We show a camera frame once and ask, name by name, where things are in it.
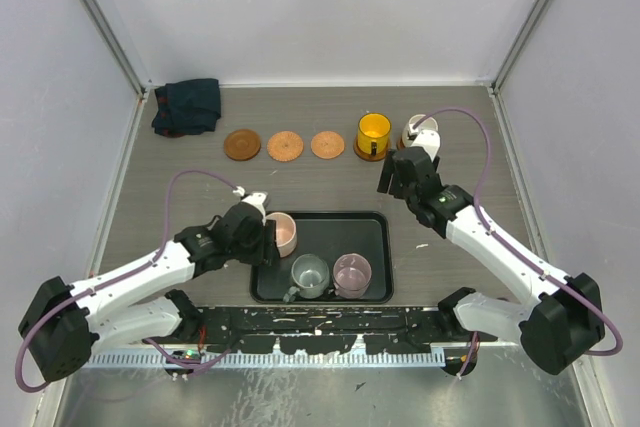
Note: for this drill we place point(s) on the brown wooden coaster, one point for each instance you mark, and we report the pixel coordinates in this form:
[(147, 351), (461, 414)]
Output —
[(370, 157), (400, 144), (242, 145)]

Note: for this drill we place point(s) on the woven rattan coaster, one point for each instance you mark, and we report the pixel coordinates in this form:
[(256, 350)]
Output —
[(285, 146), (327, 145)]

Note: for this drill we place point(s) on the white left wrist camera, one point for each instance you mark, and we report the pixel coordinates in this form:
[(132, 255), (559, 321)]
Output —
[(257, 199)]

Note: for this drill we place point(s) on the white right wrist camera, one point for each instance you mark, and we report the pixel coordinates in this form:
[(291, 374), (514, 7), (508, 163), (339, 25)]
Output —
[(428, 140)]

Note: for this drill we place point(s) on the pink ceramic mug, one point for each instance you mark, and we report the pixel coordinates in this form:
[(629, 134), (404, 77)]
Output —
[(286, 232)]

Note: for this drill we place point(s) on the yellow ceramic mug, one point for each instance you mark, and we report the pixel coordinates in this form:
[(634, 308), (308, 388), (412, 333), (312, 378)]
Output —
[(374, 130)]

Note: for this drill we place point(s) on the cream ceramic mug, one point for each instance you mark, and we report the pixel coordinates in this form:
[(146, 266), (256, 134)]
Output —
[(416, 124)]

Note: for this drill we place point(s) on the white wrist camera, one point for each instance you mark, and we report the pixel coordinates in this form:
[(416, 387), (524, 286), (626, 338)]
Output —
[(257, 199), (428, 140)]

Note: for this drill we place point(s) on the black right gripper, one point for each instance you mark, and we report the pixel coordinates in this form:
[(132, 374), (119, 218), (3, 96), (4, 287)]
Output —
[(386, 175)]

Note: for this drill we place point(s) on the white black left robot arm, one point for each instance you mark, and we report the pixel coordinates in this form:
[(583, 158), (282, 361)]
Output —
[(66, 324)]

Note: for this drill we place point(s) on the grey ceramic mug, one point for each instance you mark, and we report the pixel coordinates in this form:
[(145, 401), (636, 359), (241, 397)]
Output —
[(309, 276)]

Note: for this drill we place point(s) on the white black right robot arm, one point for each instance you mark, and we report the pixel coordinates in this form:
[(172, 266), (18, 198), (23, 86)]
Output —
[(556, 318)]

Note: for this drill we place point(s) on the black mounting base plate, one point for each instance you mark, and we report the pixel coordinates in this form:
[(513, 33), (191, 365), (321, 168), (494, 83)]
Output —
[(258, 330)]

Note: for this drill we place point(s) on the mauve ceramic mug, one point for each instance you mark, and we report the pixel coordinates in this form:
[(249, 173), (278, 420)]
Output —
[(352, 275)]

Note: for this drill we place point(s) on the black plastic tray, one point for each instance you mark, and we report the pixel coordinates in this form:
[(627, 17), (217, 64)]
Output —
[(330, 235)]

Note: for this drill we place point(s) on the dark blue folded cloth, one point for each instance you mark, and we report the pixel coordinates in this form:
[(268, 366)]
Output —
[(190, 107)]

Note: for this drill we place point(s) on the white slotted cable duct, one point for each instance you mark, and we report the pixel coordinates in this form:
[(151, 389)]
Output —
[(357, 358)]

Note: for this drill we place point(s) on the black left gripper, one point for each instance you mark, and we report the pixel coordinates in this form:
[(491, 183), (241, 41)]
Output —
[(267, 246)]

